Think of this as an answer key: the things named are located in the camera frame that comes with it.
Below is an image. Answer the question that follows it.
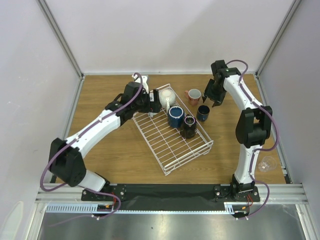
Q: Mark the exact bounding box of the white speckled mug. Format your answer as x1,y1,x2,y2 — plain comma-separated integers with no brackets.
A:
159,89,176,113

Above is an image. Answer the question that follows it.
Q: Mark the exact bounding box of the small dark blue cup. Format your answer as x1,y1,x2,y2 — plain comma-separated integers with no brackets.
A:
196,105,210,122

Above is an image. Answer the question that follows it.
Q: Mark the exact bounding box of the dark blue enamel mug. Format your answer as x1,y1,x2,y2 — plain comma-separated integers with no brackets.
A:
167,105,185,128

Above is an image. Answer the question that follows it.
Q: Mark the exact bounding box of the black mug white interior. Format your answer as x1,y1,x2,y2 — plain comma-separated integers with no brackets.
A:
180,114,197,139

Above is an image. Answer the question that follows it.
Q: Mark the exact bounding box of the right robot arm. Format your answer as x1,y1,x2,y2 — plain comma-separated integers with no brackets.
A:
202,60,273,201

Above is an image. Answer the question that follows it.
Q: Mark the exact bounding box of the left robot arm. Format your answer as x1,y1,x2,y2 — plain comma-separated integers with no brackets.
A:
48,81,162,201

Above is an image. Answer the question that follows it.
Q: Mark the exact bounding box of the red mug white interior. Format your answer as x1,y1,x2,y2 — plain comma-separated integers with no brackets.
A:
184,88,202,106

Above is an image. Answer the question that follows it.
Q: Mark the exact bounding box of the clear wine glass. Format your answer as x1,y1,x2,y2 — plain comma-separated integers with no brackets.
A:
258,156,277,173

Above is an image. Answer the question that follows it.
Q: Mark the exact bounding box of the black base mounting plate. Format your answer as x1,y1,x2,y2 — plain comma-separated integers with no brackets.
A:
81,183,261,211

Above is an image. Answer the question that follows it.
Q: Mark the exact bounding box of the white wire dish rack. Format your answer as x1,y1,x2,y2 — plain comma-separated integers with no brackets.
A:
131,83,215,177

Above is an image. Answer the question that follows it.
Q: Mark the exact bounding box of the aluminium cable duct rail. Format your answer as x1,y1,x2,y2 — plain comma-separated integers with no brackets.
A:
46,203,98,214

